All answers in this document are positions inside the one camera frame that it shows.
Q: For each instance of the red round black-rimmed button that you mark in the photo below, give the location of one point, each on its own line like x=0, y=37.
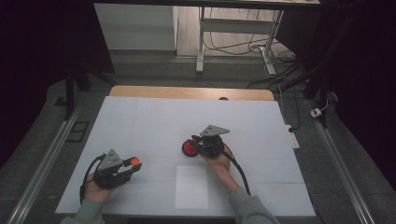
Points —
x=188, y=151

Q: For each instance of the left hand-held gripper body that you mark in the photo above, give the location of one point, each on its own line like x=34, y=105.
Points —
x=109, y=179

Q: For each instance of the aluminium floor rail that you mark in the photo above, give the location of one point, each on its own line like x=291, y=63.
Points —
x=342, y=168
x=46, y=161

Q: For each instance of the white-legged desk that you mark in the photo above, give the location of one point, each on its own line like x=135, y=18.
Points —
x=236, y=25

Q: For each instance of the small red ball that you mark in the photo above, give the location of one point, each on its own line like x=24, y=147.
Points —
x=135, y=161

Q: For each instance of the person's left hand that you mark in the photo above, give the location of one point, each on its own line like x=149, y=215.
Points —
x=96, y=194

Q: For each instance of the person's right hand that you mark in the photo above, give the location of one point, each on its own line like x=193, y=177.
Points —
x=222, y=163

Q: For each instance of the white cabinet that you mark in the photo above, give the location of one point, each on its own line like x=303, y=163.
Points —
x=134, y=28

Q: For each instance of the white power strip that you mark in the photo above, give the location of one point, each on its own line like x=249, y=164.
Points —
x=294, y=140

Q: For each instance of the small white adapter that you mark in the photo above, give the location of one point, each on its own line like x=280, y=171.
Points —
x=315, y=113

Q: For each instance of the large white table cover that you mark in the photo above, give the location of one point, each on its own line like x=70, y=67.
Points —
x=155, y=121

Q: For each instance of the dark table grommet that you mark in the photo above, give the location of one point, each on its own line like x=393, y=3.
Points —
x=223, y=98

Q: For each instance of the metal stand frame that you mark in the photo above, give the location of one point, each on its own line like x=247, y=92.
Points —
x=249, y=48

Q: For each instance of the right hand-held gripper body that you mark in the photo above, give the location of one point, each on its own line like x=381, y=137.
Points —
x=213, y=146

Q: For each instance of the black metal stand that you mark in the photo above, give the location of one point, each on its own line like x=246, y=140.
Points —
x=70, y=93
x=322, y=93

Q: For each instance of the white paper sheet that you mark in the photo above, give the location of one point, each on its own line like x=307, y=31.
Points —
x=191, y=186

